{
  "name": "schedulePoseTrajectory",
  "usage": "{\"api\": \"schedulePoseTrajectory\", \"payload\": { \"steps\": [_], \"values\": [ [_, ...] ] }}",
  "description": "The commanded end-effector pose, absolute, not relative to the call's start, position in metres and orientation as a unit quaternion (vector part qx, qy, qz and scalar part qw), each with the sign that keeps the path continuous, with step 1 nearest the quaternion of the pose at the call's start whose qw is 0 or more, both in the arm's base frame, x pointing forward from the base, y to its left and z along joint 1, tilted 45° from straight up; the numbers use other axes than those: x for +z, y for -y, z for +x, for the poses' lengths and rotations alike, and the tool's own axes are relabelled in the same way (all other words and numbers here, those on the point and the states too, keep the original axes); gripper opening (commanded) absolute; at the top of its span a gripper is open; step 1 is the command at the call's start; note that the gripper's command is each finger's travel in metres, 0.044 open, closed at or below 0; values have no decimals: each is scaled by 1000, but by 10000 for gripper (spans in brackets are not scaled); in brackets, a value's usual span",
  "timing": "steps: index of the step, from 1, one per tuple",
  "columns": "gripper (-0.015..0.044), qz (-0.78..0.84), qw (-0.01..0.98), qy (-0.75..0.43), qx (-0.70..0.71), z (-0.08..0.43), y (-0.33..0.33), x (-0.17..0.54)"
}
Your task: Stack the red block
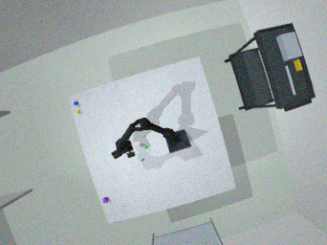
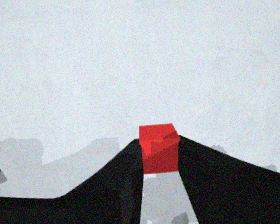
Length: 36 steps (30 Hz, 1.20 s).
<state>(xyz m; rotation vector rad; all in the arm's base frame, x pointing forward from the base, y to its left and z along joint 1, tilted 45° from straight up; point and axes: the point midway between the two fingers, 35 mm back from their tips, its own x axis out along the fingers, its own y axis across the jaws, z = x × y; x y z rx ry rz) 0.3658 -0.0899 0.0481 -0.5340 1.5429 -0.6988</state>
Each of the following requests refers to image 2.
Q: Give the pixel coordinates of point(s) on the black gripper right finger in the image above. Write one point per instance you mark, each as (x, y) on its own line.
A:
(226, 190)

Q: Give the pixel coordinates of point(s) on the red block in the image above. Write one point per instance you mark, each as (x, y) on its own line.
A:
(159, 147)

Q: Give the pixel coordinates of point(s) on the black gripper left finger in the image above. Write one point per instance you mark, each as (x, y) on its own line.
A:
(112, 195)

